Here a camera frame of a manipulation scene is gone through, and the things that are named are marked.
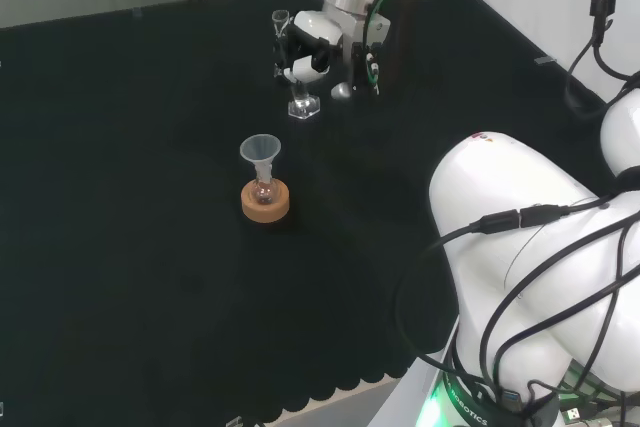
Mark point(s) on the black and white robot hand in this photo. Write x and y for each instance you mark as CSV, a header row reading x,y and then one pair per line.
x,y
317,27

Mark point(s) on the clear glass graduated cylinder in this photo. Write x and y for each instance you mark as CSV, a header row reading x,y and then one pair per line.
x,y
304,107

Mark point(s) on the clear plastic funnel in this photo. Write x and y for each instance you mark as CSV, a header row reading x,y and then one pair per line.
x,y
260,147

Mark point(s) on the small round-bottom glass flask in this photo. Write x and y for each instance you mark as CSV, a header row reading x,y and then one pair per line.
x,y
264,192

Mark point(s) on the grey tape piece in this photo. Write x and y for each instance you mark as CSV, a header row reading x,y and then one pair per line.
x,y
545,60

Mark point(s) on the black cloth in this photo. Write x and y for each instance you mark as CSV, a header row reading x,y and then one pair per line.
x,y
150,197

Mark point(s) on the clear cloth clamp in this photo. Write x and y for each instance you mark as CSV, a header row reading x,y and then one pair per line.
x,y
233,421

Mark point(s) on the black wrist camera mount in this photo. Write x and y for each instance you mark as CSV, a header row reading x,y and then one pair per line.
x,y
367,67

